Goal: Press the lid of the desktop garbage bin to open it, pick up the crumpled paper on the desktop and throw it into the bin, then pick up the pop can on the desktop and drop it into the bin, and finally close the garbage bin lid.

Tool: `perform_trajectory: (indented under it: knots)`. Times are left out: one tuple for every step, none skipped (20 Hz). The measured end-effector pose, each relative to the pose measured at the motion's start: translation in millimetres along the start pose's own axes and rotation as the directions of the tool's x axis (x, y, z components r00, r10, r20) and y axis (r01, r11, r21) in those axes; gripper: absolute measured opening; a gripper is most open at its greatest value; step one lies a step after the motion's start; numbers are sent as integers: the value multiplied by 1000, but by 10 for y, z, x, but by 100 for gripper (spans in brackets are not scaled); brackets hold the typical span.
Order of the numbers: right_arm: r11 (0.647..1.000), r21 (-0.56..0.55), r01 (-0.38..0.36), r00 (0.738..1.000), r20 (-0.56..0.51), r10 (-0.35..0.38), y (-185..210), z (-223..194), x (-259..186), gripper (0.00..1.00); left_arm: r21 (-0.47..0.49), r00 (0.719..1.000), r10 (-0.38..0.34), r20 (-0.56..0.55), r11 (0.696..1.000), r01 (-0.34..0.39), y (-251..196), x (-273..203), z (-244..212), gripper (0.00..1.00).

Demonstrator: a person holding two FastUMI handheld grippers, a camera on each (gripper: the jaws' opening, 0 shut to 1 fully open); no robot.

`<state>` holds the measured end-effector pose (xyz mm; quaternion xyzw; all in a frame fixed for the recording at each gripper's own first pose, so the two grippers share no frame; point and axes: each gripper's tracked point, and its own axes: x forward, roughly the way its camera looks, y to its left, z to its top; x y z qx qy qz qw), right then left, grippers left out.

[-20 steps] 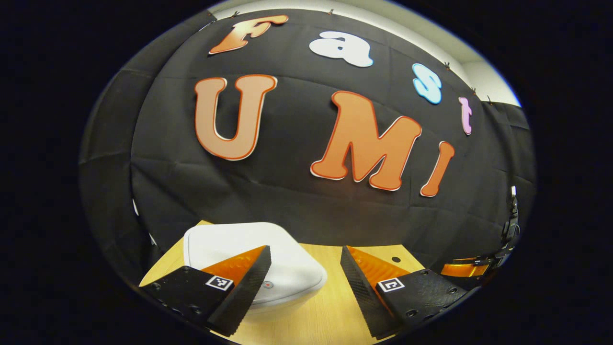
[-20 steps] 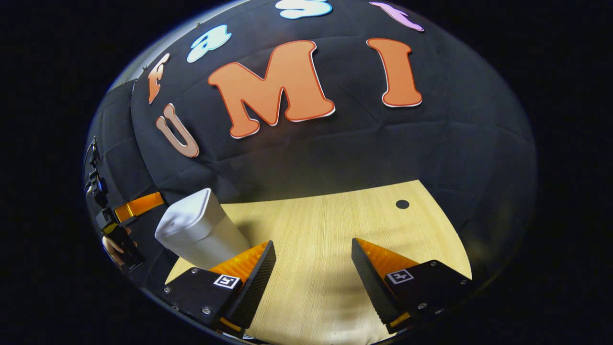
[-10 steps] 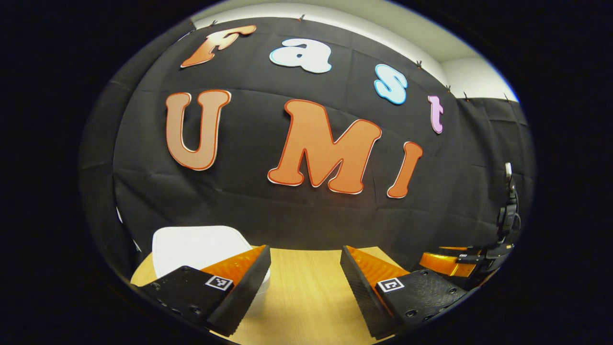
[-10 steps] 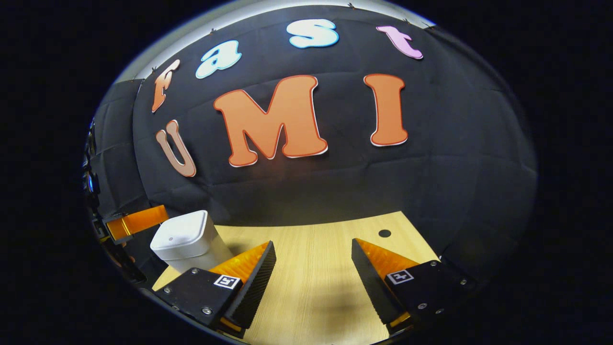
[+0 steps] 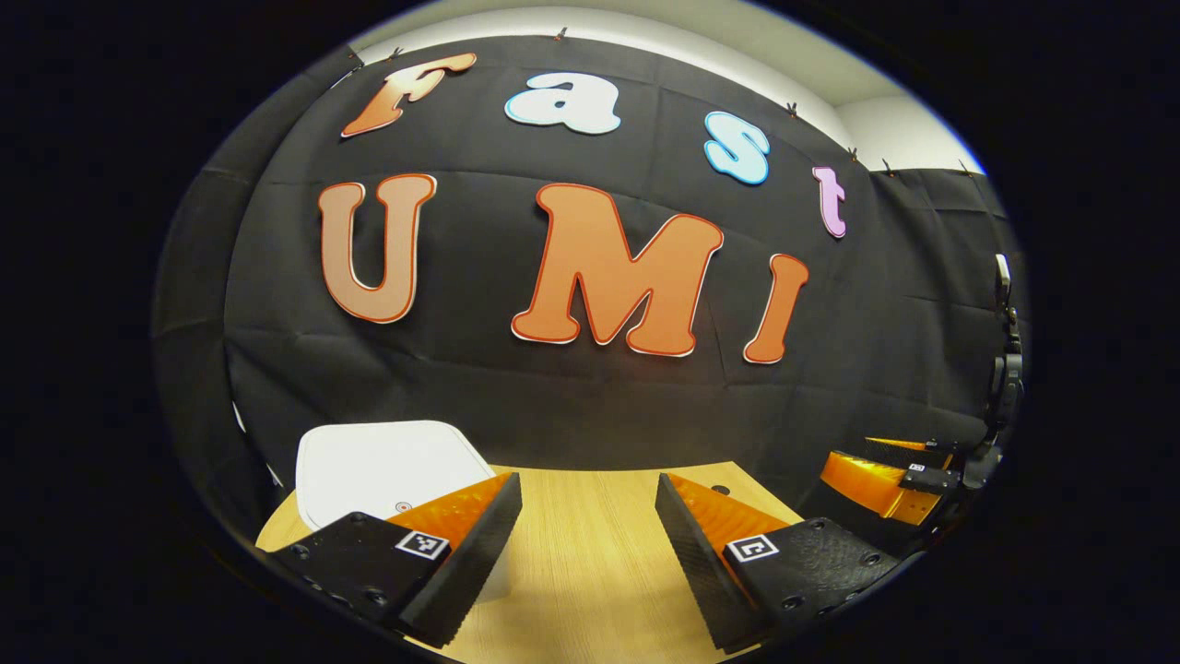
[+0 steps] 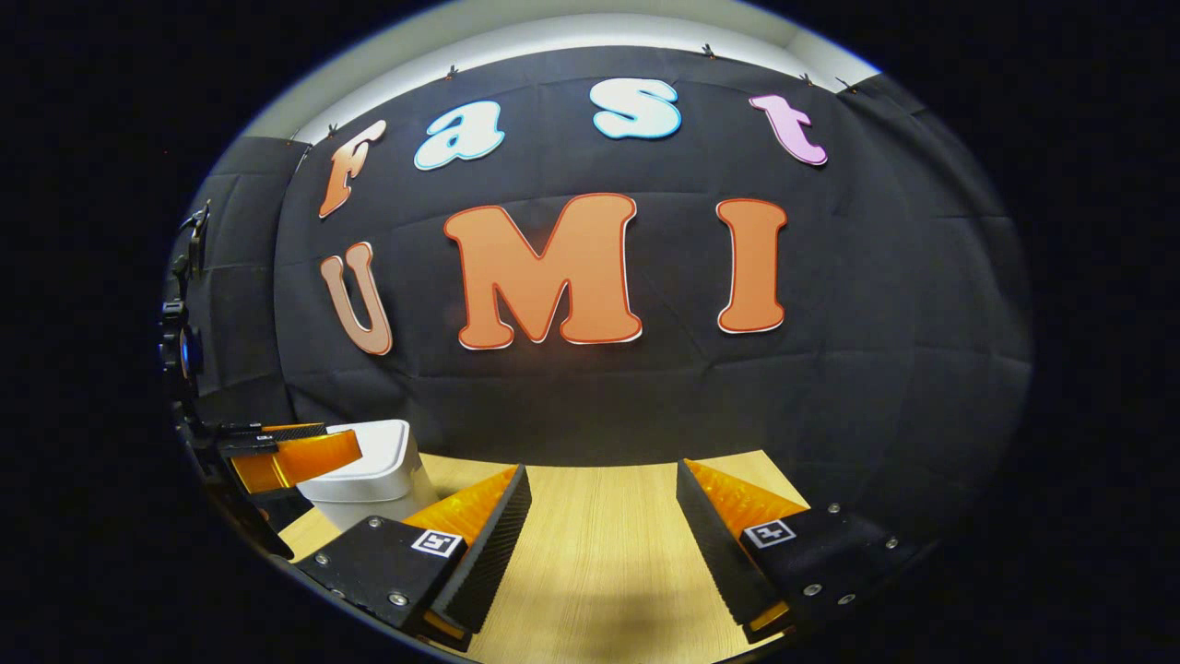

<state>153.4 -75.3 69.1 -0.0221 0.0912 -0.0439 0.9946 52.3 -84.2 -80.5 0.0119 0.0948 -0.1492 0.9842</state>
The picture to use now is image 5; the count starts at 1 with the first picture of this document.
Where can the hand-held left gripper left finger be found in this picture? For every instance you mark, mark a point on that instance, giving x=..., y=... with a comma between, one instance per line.
x=479, y=563

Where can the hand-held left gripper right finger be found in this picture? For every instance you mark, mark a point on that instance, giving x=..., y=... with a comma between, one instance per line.
x=701, y=572

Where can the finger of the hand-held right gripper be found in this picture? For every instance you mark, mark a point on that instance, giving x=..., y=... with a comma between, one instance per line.
x=908, y=445
x=867, y=484

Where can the white desktop garbage bin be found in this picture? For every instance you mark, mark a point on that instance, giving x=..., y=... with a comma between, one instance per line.
x=387, y=461

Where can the wooden desktop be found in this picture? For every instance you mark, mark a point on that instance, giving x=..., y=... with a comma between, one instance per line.
x=590, y=553

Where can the black backdrop cloth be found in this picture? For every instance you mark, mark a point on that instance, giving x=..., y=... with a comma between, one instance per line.
x=479, y=277

